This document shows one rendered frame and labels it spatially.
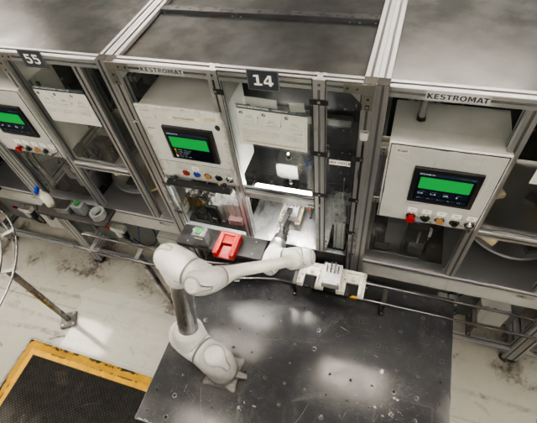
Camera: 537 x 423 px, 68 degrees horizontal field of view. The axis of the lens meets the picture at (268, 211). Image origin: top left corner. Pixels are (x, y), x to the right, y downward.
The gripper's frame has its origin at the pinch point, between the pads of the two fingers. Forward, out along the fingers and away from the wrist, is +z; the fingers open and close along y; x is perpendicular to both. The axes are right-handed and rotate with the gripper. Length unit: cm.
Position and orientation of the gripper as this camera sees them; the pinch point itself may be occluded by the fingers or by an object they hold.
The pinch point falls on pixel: (289, 216)
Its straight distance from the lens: 233.5
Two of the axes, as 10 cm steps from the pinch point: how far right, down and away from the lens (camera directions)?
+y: -0.6, -7.0, -7.1
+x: -9.5, -1.8, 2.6
